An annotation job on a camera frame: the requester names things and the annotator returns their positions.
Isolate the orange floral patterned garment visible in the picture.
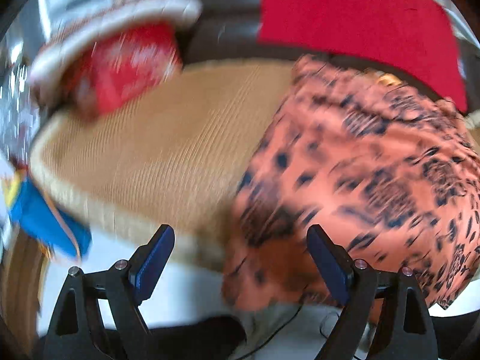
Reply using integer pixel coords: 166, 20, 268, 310
222, 55, 479, 311

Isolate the blue plastic bag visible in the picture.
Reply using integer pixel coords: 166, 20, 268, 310
1, 172, 92, 260

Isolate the woven bamboo seat mat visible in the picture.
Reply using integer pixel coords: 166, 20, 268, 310
29, 58, 292, 272

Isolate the red printed snack bag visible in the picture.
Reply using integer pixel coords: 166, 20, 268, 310
60, 22, 182, 120

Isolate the dark brown leather sofa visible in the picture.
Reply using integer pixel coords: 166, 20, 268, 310
179, 0, 448, 100

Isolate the red cloth on sofa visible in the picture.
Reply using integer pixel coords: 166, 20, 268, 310
259, 0, 467, 112

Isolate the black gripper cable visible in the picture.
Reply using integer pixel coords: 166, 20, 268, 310
232, 303, 373, 360

